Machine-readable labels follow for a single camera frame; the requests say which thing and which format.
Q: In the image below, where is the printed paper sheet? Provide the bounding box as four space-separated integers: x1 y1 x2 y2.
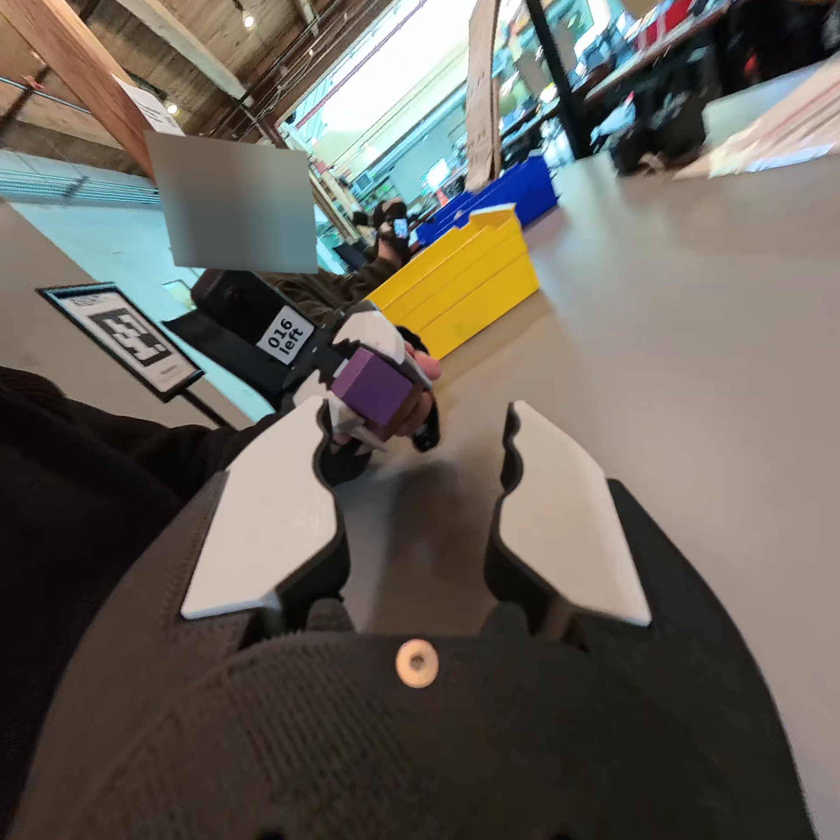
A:
672 62 840 179

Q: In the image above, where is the yellow plastic bin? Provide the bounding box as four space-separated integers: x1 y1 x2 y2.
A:
367 205 541 361

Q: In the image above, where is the cardboard sign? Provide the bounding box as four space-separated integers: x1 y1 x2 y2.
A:
465 0 503 193

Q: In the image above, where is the person's left hand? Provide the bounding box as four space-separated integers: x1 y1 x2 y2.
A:
388 338 443 441

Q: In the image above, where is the red plastic bin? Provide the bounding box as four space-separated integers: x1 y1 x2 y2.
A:
635 0 697 48

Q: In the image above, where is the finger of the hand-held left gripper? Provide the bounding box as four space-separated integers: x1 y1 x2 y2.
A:
328 394 391 454
331 308 411 368

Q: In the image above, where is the black framed marker sign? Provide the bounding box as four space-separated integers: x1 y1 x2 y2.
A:
36 282 231 427

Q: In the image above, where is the long wooden top table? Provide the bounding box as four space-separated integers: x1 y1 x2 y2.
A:
577 0 736 106

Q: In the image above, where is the black charger box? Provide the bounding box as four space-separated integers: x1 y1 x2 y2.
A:
610 112 657 175
650 92 706 158

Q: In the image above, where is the purple cube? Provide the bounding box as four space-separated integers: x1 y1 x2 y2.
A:
330 348 416 442

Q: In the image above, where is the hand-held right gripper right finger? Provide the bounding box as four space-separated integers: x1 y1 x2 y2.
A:
484 400 652 641

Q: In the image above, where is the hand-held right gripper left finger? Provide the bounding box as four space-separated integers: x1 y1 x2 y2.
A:
180 395 350 631

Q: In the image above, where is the black pole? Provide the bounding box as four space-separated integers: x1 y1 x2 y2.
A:
525 0 595 161

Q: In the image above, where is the blue plastic bin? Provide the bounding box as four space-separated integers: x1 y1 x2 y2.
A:
459 156 559 227
415 200 473 249

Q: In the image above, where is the white paper notice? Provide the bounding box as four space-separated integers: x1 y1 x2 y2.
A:
112 72 186 137

